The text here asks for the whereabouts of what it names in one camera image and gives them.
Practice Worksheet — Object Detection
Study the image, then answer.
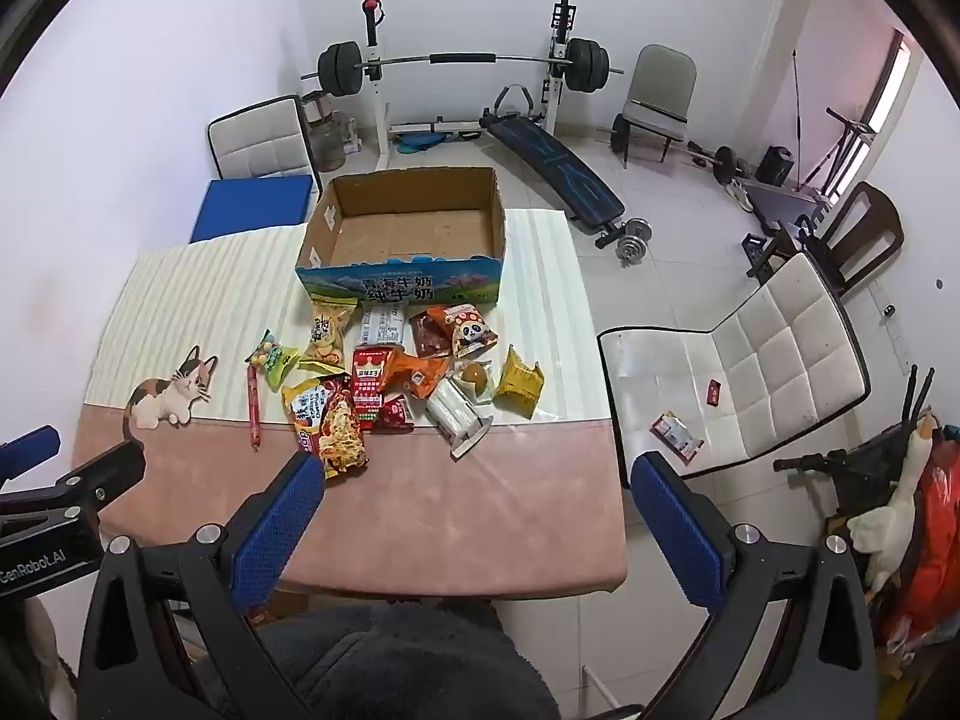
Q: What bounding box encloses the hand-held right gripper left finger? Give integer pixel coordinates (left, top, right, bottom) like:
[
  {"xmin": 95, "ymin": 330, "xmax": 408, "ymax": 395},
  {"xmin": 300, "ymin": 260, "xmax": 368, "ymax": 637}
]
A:
[{"xmin": 79, "ymin": 450, "xmax": 327, "ymax": 720}]

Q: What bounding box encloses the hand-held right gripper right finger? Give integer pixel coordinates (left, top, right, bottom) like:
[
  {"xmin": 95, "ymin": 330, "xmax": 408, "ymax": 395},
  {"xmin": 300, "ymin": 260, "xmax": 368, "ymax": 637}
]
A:
[{"xmin": 630, "ymin": 450, "xmax": 882, "ymax": 720}]

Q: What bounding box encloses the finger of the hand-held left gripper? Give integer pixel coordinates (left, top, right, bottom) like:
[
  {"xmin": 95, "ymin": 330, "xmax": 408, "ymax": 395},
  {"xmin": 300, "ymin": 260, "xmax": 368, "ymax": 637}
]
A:
[
  {"xmin": 0, "ymin": 425, "xmax": 61, "ymax": 486},
  {"xmin": 0, "ymin": 440, "xmax": 147, "ymax": 533}
]

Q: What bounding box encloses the noodle snack packet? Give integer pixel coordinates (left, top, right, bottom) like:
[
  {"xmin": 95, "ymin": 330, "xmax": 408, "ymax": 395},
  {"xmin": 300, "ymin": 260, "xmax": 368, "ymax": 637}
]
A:
[{"xmin": 319, "ymin": 394, "xmax": 370, "ymax": 477}]

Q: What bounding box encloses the yellow blue chips bag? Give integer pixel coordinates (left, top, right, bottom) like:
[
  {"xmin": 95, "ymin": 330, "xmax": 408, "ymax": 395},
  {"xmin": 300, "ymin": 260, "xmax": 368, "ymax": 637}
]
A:
[{"xmin": 282, "ymin": 377, "xmax": 335, "ymax": 458}]

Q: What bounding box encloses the red sausage stick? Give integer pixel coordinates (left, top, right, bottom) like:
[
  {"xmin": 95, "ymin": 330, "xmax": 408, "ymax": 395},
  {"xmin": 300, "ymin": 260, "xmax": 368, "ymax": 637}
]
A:
[{"xmin": 247, "ymin": 364, "xmax": 265, "ymax": 452}]

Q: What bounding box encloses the green candy packet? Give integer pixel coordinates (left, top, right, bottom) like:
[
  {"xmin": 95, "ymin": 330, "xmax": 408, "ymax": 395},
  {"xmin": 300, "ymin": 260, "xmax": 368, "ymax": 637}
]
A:
[{"xmin": 251, "ymin": 328, "xmax": 301, "ymax": 392}]

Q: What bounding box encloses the red green snack carton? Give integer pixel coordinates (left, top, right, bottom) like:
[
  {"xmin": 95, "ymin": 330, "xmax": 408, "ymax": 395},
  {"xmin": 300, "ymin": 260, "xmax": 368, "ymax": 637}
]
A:
[{"xmin": 351, "ymin": 345, "xmax": 392, "ymax": 430}]

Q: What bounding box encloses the yellow biscuit packet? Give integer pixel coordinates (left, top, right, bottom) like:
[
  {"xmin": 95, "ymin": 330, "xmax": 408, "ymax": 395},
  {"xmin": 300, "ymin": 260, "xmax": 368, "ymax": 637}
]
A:
[{"xmin": 304, "ymin": 295, "xmax": 359, "ymax": 370}]

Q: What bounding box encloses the orange snack packet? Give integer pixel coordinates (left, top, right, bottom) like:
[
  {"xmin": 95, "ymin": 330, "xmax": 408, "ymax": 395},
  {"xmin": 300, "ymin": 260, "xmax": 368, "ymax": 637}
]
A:
[{"xmin": 388, "ymin": 351, "xmax": 453, "ymax": 400}]

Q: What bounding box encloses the white wafer packet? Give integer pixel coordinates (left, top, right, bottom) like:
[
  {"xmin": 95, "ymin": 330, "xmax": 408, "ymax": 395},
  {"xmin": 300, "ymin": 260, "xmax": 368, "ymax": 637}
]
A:
[{"xmin": 426, "ymin": 379, "xmax": 494, "ymax": 460}]

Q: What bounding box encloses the yellow snack packet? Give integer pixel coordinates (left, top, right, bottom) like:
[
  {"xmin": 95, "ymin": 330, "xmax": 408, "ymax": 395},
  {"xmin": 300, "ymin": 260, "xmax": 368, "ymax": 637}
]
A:
[{"xmin": 495, "ymin": 345, "xmax": 544, "ymax": 419}]

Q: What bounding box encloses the white snack packet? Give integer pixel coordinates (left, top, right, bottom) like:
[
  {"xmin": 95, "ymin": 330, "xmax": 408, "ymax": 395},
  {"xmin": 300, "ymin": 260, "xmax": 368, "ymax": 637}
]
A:
[{"xmin": 361, "ymin": 304, "xmax": 407, "ymax": 350}]

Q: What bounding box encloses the red foil snack packet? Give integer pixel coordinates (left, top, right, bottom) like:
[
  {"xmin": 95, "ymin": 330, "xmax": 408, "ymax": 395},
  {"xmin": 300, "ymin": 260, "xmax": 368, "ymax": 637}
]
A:
[{"xmin": 409, "ymin": 309, "xmax": 453, "ymax": 359}]

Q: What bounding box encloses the braised egg packet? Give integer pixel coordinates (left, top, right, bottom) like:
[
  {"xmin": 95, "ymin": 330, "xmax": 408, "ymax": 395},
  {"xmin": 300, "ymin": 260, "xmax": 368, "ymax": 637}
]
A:
[{"xmin": 452, "ymin": 360, "xmax": 494, "ymax": 400}]

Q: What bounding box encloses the printed cardboard box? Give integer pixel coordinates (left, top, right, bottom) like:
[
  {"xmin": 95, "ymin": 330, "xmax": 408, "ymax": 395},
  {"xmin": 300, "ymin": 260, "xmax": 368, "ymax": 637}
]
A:
[{"xmin": 295, "ymin": 167, "xmax": 509, "ymax": 310}]

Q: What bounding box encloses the panda print snack packet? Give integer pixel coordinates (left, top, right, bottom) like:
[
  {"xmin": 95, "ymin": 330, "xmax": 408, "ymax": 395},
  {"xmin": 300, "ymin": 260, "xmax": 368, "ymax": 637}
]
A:
[{"xmin": 442, "ymin": 303, "xmax": 500, "ymax": 359}]

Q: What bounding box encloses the white red flat packet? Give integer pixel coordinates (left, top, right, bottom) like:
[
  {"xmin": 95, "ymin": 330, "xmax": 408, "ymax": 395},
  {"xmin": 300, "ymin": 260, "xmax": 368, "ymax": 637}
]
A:
[{"xmin": 650, "ymin": 411, "xmax": 706, "ymax": 460}]

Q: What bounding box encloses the striped cat print tablecloth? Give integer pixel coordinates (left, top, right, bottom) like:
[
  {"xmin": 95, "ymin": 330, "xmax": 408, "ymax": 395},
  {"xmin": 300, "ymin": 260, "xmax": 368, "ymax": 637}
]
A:
[{"xmin": 71, "ymin": 206, "xmax": 629, "ymax": 601}]

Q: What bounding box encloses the person's dark fleece clothing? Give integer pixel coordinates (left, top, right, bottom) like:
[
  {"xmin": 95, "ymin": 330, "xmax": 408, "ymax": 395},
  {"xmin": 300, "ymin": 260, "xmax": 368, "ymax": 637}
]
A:
[{"xmin": 255, "ymin": 600, "xmax": 560, "ymax": 720}]

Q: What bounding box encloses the white padded reclining chair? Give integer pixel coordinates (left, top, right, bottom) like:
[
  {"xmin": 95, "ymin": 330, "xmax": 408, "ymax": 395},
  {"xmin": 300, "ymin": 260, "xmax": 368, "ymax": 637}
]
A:
[{"xmin": 598, "ymin": 251, "xmax": 875, "ymax": 481}]

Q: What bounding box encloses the black scooter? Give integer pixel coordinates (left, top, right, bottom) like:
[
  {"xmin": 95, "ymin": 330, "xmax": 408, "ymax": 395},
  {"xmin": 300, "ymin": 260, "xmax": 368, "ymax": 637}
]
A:
[{"xmin": 772, "ymin": 367, "xmax": 938, "ymax": 518}]

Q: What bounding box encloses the white plush goose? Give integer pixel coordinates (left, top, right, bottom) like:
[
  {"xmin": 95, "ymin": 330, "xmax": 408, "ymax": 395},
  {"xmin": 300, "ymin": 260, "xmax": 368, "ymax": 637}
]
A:
[{"xmin": 847, "ymin": 412, "xmax": 938, "ymax": 590}]

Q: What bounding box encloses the red plastic bag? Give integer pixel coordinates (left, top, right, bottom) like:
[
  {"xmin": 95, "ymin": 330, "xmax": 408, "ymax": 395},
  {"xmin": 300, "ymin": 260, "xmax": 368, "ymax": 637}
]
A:
[{"xmin": 881, "ymin": 450, "xmax": 960, "ymax": 646}]

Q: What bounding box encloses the chrome dumbbell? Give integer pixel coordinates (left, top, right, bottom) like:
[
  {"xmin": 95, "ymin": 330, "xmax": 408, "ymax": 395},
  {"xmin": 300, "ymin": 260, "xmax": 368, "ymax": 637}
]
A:
[{"xmin": 615, "ymin": 217, "xmax": 653, "ymax": 265}]

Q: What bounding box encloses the blue seat cushion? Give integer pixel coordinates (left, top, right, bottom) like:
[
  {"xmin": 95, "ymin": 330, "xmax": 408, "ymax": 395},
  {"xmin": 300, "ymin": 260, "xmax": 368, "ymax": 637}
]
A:
[{"xmin": 189, "ymin": 175, "xmax": 314, "ymax": 245}]

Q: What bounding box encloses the black flat bench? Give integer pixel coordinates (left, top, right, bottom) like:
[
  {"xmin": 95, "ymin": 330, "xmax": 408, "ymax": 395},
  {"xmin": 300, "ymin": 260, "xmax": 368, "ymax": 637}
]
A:
[{"xmin": 746, "ymin": 181, "xmax": 826, "ymax": 237}]

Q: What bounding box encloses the dark wooden chair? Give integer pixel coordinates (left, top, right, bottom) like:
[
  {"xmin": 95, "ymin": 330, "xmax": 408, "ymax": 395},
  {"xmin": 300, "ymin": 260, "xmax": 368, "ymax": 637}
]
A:
[{"xmin": 746, "ymin": 181, "xmax": 905, "ymax": 301}]

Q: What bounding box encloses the short floor barbell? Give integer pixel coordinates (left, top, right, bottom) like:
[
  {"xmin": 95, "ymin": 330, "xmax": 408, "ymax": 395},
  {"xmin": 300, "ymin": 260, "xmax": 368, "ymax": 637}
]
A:
[{"xmin": 686, "ymin": 139, "xmax": 751, "ymax": 188}]

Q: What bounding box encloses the white padded chair backrest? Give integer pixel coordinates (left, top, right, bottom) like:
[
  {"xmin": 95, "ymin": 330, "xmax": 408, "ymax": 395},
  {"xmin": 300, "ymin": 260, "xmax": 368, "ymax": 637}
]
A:
[{"xmin": 208, "ymin": 95, "xmax": 323, "ymax": 196}]

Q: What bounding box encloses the black speaker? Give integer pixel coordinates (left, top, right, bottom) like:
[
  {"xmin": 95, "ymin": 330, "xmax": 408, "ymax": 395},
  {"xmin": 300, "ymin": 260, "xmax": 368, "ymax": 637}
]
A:
[{"xmin": 754, "ymin": 146, "xmax": 794, "ymax": 185}]

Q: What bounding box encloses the clear water jug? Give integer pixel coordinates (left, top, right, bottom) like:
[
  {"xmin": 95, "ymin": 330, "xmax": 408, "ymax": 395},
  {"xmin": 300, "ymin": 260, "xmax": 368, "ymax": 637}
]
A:
[{"xmin": 311, "ymin": 109, "xmax": 347, "ymax": 173}]

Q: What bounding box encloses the black sit-up bench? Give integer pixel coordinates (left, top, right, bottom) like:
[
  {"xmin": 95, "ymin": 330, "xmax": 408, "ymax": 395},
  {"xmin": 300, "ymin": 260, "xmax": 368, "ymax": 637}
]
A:
[{"xmin": 480, "ymin": 84, "xmax": 627, "ymax": 248}]

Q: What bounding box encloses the blue floor disc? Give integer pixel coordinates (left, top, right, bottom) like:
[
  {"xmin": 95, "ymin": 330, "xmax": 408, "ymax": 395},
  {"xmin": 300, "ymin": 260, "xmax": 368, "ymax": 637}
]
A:
[{"xmin": 397, "ymin": 131, "xmax": 481, "ymax": 155}]

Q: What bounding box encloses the white barbell rack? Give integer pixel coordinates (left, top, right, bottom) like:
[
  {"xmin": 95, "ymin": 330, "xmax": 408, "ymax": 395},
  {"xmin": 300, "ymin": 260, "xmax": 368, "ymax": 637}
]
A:
[{"xmin": 360, "ymin": 0, "xmax": 578, "ymax": 170}]

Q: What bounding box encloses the black pole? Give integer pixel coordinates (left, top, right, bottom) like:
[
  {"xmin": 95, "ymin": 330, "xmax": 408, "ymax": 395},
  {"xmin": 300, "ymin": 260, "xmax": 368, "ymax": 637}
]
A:
[{"xmin": 791, "ymin": 49, "xmax": 805, "ymax": 173}]

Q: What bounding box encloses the grey chair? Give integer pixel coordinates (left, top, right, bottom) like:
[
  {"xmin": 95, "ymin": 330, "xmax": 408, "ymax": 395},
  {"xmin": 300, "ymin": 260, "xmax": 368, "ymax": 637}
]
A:
[{"xmin": 611, "ymin": 45, "xmax": 698, "ymax": 166}]

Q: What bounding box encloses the barbell with black plates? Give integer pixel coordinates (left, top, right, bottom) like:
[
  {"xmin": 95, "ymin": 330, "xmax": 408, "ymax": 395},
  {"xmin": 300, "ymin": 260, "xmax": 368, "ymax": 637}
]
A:
[{"xmin": 301, "ymin": 37, "xmax": 625, "ymax": 98}]

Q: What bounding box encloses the window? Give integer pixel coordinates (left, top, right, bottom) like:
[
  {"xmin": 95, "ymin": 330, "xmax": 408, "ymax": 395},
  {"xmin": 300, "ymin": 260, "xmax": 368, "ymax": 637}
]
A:
[{"xmin": 862, "ymin": 26, "xmax": 916, "ymax": 136}]

